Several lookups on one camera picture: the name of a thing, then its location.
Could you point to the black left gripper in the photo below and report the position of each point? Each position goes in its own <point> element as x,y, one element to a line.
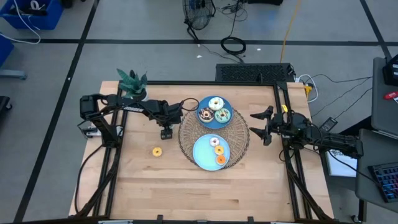
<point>171,121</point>

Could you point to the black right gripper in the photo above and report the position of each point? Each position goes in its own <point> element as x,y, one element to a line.
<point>280,126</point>

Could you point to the large chocolate frosted donut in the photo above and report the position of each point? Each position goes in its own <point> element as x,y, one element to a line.
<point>202,115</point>

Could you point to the small pink white donut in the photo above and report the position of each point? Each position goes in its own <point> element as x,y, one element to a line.
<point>211,142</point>

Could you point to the large mint frosted donut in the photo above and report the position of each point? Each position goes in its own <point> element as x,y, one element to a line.
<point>218,117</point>

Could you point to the large white sprinkle donut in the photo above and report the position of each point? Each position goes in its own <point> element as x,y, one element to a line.
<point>211,104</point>

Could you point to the small orange frosted donut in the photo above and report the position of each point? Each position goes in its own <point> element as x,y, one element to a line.
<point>218,160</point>

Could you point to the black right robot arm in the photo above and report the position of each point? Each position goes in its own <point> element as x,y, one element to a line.
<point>339,144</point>

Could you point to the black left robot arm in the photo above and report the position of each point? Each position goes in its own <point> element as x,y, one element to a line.
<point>133,109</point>

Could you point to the round woven placemat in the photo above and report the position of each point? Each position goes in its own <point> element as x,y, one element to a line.
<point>186,133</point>

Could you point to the small yellow tag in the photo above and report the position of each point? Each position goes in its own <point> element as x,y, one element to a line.
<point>284,108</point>

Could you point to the white plant pot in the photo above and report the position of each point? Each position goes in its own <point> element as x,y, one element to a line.
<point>145,99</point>

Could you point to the light blue plate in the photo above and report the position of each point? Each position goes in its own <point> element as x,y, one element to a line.
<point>202,154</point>

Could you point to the dark blue plate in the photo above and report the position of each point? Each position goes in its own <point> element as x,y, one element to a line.
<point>202,102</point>

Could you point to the yellow power plug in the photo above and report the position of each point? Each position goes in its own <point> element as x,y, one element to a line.
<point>308,89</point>

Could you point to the black mesh computer tower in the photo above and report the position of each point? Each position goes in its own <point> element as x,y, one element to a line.
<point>248,73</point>

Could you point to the green leafy plant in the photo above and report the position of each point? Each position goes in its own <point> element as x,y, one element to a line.
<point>133,85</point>

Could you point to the black power adapter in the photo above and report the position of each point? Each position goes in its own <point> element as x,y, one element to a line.
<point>328,124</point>

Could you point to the white printed manual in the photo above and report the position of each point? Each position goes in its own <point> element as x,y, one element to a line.
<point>342,169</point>

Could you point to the grey desk top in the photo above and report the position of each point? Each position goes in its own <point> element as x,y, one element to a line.
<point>382,109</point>
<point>367,186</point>

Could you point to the flat black floor item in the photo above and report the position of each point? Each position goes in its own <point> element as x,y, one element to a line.
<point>264,2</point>

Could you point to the black floor fan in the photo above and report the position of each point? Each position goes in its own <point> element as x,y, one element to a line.
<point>197,14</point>

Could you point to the small red item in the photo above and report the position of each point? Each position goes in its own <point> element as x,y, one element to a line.
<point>391,95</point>

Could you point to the black caster wheel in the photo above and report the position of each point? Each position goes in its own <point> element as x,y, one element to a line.
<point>356,219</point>

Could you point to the black backlit keyboard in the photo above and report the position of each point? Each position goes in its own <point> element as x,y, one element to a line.
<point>387,182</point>

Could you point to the black desk device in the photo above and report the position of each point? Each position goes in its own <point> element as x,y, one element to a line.
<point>391,73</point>

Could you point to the grey metal foot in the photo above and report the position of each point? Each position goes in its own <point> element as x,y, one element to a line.
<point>12,74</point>

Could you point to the black caster foot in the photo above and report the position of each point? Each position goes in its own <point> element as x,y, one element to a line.
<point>3,102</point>

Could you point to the blue plastic bin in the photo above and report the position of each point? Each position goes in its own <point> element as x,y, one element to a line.
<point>4,49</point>
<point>46,18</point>

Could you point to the black aluminium table frame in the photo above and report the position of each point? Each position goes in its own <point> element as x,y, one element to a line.
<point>202,83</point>

